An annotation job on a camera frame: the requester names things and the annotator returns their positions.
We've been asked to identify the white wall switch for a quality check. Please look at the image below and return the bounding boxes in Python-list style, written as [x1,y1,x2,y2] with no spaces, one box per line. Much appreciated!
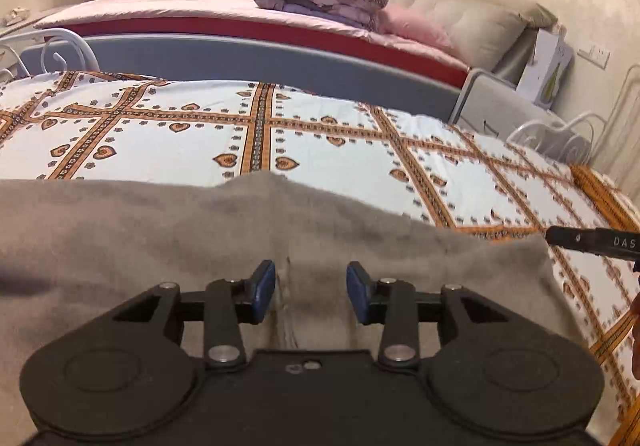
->
[577,45,611,67]

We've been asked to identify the grey pants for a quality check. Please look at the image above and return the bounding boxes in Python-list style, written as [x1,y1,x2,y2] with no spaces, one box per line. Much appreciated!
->
[0,171,583,446]

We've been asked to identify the large beige cushion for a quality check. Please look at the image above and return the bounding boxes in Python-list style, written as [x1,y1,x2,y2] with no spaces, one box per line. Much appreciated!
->
[410,0,528,69]

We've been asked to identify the pink pillow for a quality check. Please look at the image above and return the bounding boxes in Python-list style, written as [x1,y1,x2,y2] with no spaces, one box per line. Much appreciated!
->
[377,3,453,52]

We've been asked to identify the orange patterned pillow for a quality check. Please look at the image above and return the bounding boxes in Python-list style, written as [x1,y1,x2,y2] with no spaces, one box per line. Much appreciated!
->
[570,165,640,227]

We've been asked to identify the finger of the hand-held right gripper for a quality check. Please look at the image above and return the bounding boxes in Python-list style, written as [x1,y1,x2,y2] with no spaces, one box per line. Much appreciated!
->
[545,225,640,261]

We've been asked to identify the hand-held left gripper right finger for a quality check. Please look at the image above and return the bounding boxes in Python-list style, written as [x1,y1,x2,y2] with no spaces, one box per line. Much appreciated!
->
[346,261,506,371]

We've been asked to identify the white nightstand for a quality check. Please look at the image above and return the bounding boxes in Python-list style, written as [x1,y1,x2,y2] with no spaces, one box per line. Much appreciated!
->
[447,68,566,137]

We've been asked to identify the white box with bottle print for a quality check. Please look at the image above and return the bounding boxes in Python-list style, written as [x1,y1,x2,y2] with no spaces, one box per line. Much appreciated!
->
[515,26,575,109]

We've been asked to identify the heart patterned bed sheet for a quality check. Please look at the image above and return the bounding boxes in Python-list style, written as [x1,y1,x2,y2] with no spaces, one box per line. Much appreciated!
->
[0,70,640,446]

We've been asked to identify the large bed with pink sheet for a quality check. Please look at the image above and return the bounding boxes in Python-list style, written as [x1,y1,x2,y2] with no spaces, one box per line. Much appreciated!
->
[17,0,471,102]

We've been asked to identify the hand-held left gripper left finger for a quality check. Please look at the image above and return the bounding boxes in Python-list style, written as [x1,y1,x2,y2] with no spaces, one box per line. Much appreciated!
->
[112,260,276,369]

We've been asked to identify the white metal bed frame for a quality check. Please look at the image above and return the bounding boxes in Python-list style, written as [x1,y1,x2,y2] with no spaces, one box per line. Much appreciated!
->
[0,28,640,177]

